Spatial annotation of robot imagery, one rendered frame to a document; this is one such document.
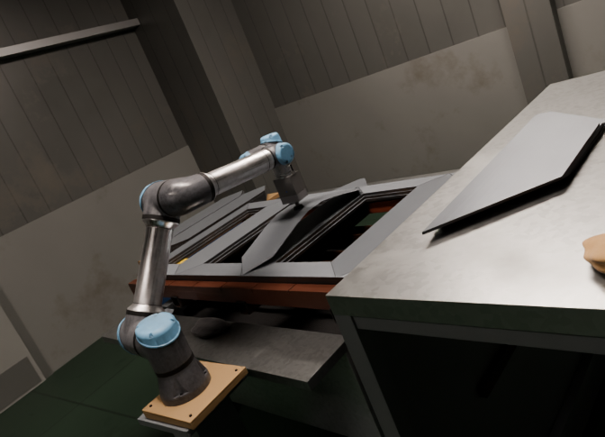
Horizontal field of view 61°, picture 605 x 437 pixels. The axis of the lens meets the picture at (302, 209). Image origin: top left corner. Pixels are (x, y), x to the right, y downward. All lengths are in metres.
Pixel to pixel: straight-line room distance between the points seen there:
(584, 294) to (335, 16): 4.24
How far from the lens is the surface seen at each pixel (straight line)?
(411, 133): 4.70
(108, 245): 4.78
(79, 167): 4.77
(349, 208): 2.08
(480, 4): 4.29
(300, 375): 1.47
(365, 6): 4.64
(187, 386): 1.56
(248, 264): 1.86
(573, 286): 0.75
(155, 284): 1.64
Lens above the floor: 1.44
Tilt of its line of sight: 15 degrees down
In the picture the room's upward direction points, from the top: 23 degrees counter-clockwise
